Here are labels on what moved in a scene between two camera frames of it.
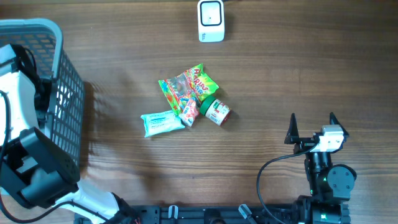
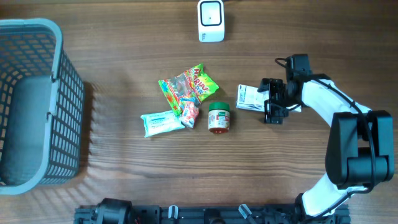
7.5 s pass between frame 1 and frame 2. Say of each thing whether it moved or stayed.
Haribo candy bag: stayed
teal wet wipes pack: stayed
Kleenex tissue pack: stayed
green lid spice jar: moved
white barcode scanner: stayed
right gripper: moved
